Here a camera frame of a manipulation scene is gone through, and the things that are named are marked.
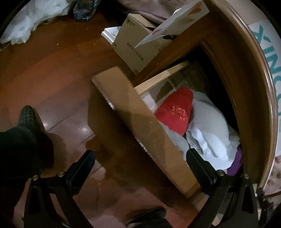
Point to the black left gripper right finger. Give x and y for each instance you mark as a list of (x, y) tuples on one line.
[(231, 201)]

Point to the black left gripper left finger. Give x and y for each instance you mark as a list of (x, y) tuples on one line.
[(39, 209)]

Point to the light wooden drawer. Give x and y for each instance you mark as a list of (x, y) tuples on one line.
[(130, 132)]

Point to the purple garment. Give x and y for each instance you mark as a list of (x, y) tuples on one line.
[(236, 164)]

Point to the plaid slipper foot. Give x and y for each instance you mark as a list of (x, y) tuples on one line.
[(27, 147)]

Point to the white grey garment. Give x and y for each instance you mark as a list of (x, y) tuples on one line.
[(208, 133)]

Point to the red embroidered garment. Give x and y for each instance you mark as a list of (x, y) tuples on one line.
[(175, 111)]

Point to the brown wooden nightstand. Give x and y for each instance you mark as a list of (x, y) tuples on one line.
[(244, 70)]

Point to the white box teal lettering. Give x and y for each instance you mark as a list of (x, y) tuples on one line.
[(269, 41)]

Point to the white patterned cloth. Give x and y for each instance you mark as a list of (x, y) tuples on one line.
[(177, 23)]

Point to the white flat books stack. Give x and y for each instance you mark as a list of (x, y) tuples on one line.
[(110, 33)]

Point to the brown cardboard box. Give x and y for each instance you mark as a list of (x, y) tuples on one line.
[(134, 29)]

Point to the white leaf pattern bedding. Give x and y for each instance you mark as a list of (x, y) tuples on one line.
[(30, 17)]

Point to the dark blue printed bag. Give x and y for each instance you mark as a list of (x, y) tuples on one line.
[(84, 10)]

